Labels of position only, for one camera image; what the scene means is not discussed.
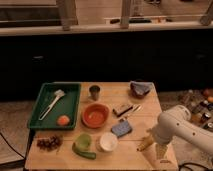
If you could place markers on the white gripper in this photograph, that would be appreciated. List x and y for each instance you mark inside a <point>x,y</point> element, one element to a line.
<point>161,145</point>

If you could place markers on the yellow banana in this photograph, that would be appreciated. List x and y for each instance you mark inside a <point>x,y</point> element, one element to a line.
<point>146,142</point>

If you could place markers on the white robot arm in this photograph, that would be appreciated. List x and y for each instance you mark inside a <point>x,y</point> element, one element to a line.
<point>175,122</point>

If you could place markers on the dark bowl with blue cloth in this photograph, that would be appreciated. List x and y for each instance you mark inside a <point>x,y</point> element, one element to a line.
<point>140,89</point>

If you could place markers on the red bowl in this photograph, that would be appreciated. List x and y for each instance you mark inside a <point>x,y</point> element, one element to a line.
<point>95,115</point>

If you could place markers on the metal spoon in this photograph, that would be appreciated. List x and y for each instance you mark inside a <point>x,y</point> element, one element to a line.
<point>138,107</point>

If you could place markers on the blue sponge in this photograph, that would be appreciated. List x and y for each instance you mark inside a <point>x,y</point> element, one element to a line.
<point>121,129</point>

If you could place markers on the green cucumber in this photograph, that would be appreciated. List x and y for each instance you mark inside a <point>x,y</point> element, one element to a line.
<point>88,155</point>

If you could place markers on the green cup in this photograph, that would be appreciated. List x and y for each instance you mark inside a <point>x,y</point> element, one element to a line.
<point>83,142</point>

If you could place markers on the metal cup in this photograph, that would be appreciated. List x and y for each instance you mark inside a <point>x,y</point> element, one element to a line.
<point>94,92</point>

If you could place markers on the orange fruit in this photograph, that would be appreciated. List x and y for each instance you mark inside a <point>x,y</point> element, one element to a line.
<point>63,120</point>

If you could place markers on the green plastic tray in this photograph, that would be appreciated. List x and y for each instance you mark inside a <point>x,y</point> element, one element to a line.
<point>67,105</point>

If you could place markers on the white dish brush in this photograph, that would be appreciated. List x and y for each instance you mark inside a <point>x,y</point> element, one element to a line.
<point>58,95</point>

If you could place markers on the purple grapes bunch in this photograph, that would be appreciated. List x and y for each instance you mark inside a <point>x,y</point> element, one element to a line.
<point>50,143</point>

